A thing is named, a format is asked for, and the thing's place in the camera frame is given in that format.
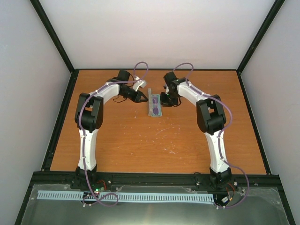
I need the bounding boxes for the grey felt glasses case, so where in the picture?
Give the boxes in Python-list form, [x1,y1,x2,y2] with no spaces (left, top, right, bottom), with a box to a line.
[148,88,162,117]

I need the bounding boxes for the pink transparent sunglasses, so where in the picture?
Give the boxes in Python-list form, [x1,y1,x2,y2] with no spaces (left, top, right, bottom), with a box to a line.
[151,94,162,117]

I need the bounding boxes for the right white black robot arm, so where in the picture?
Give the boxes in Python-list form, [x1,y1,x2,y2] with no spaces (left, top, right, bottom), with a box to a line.
[160,72,232,189]

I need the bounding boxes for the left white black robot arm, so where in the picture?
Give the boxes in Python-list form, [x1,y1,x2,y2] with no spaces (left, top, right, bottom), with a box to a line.
[75,70,148,189]

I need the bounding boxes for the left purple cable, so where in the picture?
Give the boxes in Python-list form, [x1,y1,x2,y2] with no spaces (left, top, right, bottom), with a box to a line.
[79,61,119,207]

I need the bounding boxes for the purple cable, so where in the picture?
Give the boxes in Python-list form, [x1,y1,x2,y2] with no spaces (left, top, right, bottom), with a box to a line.
[172,62,250,209]
[79,61,119,207]

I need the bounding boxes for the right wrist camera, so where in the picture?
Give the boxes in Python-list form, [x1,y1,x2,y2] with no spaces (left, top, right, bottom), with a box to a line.
[164,84,169,93]

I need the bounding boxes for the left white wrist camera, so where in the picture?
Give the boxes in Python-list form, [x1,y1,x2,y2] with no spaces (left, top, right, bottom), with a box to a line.
[132,76,147,92]

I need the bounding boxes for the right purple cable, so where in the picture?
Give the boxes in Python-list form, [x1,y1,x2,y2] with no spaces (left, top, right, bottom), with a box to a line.
[172,62,250,209]

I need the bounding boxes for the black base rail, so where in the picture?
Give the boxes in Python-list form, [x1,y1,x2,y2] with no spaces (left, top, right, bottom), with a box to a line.
[30,171,281,190]

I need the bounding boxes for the black aluminium frame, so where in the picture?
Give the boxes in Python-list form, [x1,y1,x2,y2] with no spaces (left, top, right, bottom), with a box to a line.
[15,0,284,225]

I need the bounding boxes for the light blue slotted cable duct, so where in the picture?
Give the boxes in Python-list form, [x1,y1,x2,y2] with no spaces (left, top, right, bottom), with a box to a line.
[36,190,214,204]

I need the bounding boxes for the metal base plate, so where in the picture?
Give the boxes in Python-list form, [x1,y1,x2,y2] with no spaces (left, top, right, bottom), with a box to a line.
[21,185,289,225]

